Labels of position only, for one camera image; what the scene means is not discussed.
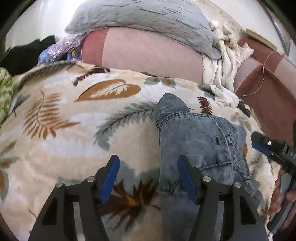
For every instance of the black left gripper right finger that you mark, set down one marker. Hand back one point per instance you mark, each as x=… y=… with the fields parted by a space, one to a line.
x=240 y=219

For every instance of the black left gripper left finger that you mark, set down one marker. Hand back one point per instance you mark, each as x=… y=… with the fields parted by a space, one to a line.
x=56 y=218

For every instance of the blue grey denim pants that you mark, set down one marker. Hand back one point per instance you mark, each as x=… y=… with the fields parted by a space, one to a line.
x=212 y=144

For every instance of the right hand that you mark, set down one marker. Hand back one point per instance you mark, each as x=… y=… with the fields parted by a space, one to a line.
x=275 y=205

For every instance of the small black object on bed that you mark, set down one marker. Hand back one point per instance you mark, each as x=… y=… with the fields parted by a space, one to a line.
x=241 y=106

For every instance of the pink and maroon bedsheet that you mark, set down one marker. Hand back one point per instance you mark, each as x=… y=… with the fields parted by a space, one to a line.
x=265 y=81

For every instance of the cream leaf print blanket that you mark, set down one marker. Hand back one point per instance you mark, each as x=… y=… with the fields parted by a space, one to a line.
x=64 y=123

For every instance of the white floral crumpled cloth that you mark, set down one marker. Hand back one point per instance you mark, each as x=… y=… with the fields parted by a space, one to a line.
x=219 y=75

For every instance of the book on bed edge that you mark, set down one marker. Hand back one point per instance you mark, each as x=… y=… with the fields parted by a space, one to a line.
x=261 y=39

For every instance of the green white patterned cloth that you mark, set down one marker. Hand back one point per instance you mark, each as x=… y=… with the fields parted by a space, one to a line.
x=6 y=92

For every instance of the grey quilted pillow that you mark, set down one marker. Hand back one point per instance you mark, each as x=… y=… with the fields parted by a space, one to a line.
x=182 y=21

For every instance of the black garment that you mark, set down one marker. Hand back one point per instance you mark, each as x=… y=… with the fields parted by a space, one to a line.
x=21 y=59

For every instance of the purple plastic bag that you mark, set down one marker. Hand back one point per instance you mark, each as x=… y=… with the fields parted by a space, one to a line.
x=68 y=48

